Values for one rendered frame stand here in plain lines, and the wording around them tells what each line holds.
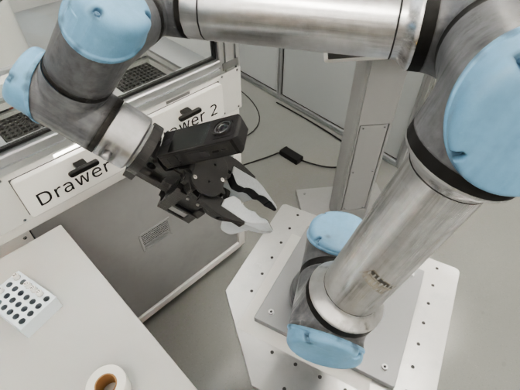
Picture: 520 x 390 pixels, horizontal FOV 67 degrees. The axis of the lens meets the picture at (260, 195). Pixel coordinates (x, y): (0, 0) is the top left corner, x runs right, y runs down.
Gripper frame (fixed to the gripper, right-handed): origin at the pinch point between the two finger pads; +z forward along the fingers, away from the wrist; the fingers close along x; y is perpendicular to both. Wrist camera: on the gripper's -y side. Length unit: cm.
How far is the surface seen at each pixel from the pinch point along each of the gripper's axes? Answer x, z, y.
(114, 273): -17, 2, 89
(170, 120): -45, -11, 42
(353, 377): 11.4, 34.5, 14.2
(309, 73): -182, 60, 80
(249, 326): 5.0, 18.6, 28.1
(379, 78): -91, 43, 14
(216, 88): -59, -5, 35
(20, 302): 10, -20, 55
